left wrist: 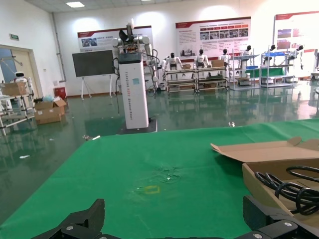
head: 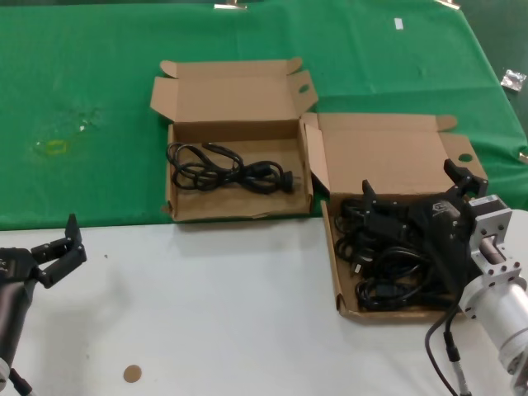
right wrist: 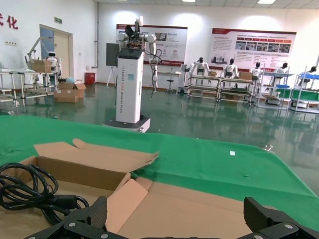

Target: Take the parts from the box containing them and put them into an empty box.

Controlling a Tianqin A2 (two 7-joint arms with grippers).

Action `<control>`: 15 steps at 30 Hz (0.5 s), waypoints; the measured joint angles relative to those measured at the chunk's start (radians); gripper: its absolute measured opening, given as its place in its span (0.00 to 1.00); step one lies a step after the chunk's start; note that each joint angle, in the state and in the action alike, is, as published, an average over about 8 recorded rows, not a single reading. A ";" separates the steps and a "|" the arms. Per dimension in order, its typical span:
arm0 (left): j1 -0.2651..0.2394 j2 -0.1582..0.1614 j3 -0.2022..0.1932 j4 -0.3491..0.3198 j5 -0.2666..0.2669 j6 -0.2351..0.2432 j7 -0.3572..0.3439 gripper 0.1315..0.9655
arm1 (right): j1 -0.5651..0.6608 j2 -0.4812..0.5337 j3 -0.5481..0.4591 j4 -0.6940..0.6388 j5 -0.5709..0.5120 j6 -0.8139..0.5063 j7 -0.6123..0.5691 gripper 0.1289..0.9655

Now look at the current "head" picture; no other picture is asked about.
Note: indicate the brown cardboard disc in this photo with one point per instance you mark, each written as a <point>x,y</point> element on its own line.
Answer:
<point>132,373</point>

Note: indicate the cardboard box with oval hole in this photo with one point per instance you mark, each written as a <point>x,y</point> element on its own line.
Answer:
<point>231,99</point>

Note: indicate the cardboard box with round hole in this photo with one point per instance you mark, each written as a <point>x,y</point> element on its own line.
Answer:
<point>383,152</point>

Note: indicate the wide metal cloth clip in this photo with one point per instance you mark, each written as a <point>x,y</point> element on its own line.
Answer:
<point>231,5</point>

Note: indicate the green table cloth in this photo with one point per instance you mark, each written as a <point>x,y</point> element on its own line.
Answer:
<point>82,62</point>

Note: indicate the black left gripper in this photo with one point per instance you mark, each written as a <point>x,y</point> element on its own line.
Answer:
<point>14,297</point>

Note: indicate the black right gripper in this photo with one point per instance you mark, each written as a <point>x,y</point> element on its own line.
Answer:
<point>443,222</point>

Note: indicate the small white label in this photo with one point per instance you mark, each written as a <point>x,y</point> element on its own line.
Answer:
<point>399,24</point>

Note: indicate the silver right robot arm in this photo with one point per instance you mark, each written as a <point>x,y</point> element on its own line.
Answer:
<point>507,301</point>

